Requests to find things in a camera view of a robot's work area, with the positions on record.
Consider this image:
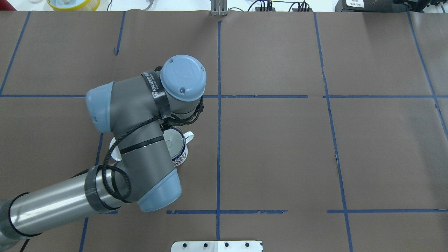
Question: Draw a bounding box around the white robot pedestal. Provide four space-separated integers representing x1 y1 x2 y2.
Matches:
171 240 264 252

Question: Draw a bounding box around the clear glass funnel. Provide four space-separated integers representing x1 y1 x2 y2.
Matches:
163 127 186 160

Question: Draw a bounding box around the black computer box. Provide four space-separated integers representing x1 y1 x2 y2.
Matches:
334 0 418 13

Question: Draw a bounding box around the white mug lid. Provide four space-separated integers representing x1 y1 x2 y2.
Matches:
109 137 122 162

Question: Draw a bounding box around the white enamel mug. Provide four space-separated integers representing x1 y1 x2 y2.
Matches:
163 127 195 167

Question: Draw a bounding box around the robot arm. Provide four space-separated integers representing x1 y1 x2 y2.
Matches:
1 55 207 251

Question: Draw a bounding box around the aluminium frame post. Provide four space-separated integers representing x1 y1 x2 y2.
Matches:
210 0 229 16

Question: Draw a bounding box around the yellow rimmed bowl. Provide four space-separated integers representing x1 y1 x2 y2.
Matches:
46 0 101 11

